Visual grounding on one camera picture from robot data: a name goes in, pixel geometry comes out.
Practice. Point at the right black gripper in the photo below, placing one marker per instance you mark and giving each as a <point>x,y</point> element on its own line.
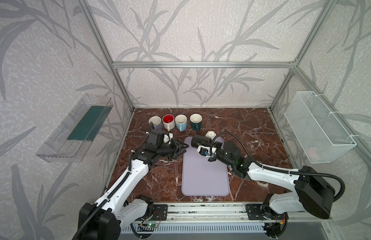
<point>205,149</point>

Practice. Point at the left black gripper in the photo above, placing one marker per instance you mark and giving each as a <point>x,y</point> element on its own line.
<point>174,148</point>

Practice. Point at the white octagonal mug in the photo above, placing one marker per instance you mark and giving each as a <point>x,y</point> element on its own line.
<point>210,134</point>

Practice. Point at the light blue mug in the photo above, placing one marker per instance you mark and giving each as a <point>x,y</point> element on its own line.
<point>181,122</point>

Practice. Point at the white mug red interior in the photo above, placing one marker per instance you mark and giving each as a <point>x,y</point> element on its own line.
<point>169,122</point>

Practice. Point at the dark green mug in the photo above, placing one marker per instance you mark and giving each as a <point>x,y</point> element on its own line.
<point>196,122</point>

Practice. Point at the lavender purple mug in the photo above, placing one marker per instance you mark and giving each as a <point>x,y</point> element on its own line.
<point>156,123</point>

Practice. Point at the black mug white rim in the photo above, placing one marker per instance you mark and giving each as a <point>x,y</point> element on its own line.
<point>198,140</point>

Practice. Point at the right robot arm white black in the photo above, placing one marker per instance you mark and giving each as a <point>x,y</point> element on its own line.
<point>308,190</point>

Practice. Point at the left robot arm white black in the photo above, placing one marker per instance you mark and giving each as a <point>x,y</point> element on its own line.
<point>109,215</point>

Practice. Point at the lavender rectangular tray mat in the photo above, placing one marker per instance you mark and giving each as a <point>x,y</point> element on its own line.
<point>203,178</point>

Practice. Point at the green circuit board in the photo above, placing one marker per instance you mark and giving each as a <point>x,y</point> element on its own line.
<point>148,227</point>

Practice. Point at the green pad in bin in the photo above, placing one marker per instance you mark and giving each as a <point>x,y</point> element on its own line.
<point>90,124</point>

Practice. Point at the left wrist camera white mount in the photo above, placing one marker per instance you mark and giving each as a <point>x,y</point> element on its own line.
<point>167,138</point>

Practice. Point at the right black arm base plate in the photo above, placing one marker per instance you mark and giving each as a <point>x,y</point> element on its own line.
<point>262,213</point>

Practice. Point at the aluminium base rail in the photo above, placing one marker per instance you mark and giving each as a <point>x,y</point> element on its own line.
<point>202,212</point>

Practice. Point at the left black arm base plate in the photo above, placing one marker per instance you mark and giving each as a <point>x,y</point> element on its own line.
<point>156,212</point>

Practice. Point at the aluminium frame crossbar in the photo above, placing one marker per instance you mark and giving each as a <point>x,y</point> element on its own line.
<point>252,65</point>

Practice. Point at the white wire mesh basket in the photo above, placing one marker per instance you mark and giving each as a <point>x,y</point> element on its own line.
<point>321,135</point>

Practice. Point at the clear plastic wall bin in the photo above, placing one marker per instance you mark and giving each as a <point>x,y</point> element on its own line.
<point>57,149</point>

